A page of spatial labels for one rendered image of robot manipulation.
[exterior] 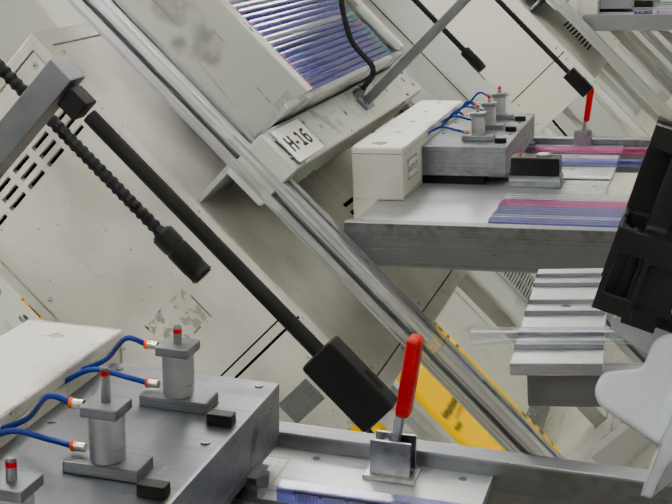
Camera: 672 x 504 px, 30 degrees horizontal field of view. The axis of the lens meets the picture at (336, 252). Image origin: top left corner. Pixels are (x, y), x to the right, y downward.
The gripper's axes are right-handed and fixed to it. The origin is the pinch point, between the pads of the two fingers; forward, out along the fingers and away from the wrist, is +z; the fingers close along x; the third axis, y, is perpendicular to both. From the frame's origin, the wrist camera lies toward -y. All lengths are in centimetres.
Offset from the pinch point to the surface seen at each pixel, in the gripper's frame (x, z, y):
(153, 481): 13.1, 7.4, 27.6
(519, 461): -8.4, 8.1, 8.0
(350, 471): -5.4, 12.2, 19.1
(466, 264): -85, 20, 23
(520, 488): -8.0, 9.9, 7.3
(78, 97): 19.6, -15.4, 34.0
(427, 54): -749, 108, 152
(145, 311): -85, 44, 66
